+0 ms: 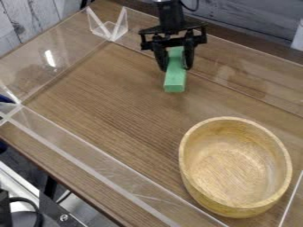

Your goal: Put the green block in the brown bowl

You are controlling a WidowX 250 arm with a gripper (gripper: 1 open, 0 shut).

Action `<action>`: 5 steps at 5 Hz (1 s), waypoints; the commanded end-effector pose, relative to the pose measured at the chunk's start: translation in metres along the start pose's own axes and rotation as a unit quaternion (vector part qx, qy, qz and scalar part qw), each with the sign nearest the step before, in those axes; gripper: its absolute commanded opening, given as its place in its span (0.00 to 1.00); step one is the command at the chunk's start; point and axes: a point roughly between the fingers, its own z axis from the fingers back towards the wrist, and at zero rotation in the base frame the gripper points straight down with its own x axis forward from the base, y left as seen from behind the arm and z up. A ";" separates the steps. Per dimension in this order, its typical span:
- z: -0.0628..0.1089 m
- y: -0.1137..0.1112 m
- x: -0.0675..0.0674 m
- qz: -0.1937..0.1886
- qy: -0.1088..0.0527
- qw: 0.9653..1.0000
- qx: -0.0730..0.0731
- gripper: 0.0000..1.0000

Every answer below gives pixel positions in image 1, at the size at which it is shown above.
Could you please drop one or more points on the light wooden bowl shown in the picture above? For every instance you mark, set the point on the light wooden bowl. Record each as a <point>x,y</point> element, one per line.
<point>235,166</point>

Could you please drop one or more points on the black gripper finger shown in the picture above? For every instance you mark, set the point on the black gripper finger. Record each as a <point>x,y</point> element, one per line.
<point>189,51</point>
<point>161,53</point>

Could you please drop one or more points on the black table leg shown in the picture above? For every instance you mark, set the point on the black table leg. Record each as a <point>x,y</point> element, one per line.
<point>51,187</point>

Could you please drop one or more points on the green rectangular block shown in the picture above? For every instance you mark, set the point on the green rectangular block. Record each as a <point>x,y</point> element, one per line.
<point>175,73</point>

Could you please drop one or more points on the clear acrylic enclosure wall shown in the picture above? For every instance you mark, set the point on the clear acrylic enclosure wall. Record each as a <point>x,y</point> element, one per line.
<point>90,116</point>

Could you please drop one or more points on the black metal clamp bracket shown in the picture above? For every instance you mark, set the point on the black metal clamp bracket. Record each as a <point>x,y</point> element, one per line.
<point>55,215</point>

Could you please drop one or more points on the clear acrylic corner bracket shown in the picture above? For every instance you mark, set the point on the clear acrylic corner bracket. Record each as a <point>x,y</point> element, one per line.
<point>109,30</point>

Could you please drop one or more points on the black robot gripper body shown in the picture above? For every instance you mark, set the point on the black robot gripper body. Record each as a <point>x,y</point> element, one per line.
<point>175,30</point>

